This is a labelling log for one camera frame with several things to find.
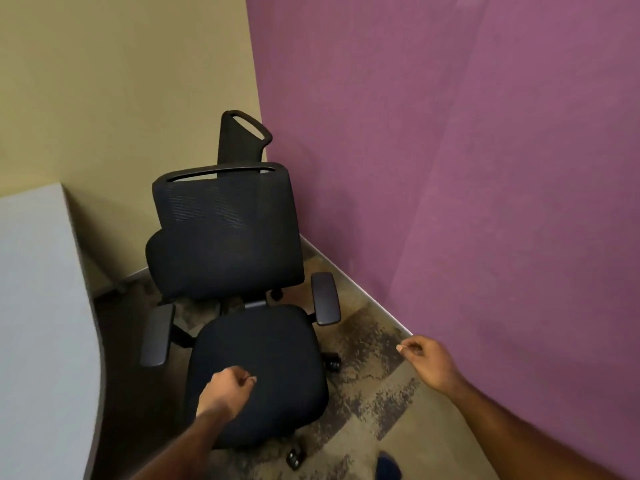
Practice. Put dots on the person's right forearm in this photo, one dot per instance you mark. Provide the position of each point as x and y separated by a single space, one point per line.
525 439

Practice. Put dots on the person's left forearm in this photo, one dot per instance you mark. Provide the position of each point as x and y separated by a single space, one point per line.
185 449

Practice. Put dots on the black office chair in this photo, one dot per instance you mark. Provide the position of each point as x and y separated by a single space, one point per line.
227 144
260 339

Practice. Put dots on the person's left hand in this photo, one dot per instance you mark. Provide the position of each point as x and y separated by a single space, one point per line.
225 392

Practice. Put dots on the dark blue right shoe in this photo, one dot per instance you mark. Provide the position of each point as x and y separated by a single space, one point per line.
388 467

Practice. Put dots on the grey meeting table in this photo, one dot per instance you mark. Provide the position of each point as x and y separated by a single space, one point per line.
40 319

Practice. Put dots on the person's right hand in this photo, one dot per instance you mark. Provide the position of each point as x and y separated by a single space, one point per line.
437 367

